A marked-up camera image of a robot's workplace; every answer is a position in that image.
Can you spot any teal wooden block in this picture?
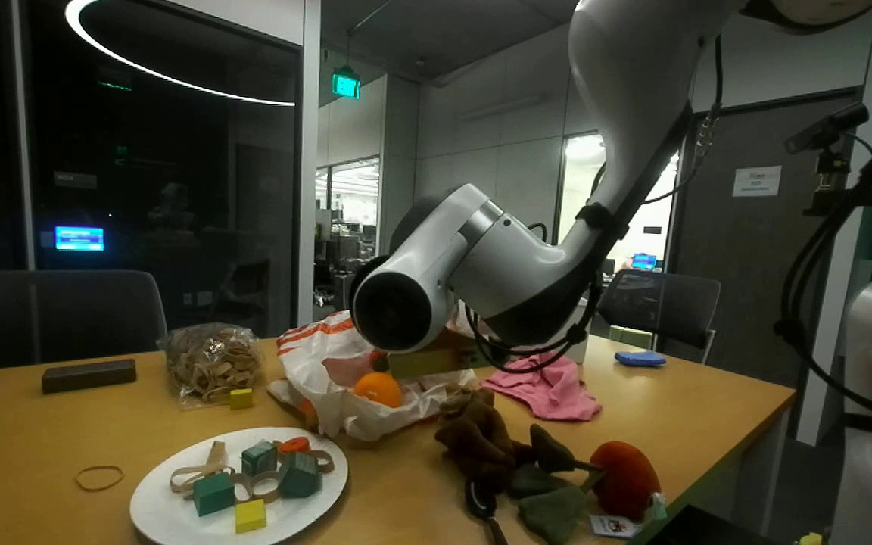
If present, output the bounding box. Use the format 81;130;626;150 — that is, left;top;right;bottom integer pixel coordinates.
191;474;238;517
277;453;324;500
238;439;281;479

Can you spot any blue flat sponge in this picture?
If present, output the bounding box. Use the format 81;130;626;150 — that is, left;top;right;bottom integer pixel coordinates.
612;345;670;369

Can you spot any ring ceiling light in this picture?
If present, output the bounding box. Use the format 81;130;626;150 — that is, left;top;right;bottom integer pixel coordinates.
61;0;299;113

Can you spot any white round plate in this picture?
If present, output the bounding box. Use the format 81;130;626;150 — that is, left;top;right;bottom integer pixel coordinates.
128;425;352;545

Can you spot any blue lit wall screen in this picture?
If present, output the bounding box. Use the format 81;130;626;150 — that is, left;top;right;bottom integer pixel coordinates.
51;225;108;255

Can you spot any black rectangular eraser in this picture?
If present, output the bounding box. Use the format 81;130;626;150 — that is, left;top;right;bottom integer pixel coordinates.
40;359;139;396

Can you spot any green exit sign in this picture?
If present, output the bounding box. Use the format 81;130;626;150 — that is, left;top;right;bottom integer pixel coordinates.
330;68;363;102

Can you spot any orange toy fruit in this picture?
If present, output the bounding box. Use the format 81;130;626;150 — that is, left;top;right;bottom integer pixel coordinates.
352;369;410;412

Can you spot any brown and green plush toy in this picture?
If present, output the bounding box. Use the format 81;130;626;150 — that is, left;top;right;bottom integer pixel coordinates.
433;388;600;545

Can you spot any red plush ball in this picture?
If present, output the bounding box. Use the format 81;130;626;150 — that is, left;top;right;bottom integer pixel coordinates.
586;439;665;524

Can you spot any pink cloth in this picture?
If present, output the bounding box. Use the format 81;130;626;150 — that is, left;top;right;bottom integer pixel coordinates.
482;353;604;425

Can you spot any white plastic bag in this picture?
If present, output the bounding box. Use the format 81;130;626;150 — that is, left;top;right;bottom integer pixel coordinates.
266;310;484;444

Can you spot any black camera on stand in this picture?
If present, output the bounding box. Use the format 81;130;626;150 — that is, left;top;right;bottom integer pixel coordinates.
781;102;872;221

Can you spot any grey office chair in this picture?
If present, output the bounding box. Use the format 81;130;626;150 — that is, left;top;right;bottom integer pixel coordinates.
36;267;170;369
595;267;723;366

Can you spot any tan rubber band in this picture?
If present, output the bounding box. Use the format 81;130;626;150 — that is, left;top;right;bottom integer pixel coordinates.
73;463;130;496

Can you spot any white paper sign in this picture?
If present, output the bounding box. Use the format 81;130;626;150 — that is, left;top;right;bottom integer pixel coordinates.
731;163;784;201

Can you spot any orange wooden block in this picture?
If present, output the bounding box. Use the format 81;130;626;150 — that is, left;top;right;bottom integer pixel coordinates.
275;434;315;461

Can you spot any clear bag of pretzels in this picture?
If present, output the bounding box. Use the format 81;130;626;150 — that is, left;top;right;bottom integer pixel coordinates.
156;320;266;407

